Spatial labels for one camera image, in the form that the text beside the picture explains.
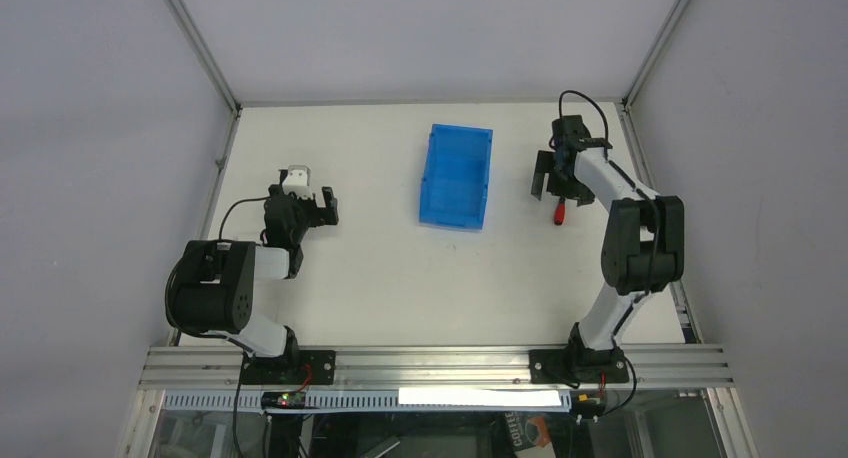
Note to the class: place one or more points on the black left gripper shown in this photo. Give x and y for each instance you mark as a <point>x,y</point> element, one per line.
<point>308,213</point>

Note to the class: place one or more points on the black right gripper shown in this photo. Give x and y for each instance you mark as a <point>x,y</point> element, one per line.
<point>563,179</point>

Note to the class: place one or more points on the red handled screwdriver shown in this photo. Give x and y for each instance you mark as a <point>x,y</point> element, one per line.
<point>560,212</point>

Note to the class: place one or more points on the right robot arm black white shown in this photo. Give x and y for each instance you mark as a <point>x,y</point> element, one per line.
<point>643,248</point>

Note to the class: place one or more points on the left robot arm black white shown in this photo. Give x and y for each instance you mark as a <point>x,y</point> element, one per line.
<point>209,293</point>

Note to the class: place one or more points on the blue plastic bin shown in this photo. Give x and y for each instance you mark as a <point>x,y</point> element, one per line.
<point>455,181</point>

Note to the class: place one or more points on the coffee labelled box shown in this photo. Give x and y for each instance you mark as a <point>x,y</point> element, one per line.
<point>526,430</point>

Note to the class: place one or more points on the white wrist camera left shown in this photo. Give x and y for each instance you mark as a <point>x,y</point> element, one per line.
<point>296,182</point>

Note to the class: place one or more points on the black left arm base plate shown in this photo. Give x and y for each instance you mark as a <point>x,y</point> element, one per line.
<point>288,367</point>

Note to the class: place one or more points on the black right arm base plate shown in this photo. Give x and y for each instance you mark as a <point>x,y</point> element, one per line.
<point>570,366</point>

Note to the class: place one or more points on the white slotted cable duct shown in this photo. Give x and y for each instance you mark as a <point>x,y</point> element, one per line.
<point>405,399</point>

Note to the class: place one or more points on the aluminium mounting rail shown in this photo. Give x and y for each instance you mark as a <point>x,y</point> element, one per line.
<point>644,367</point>

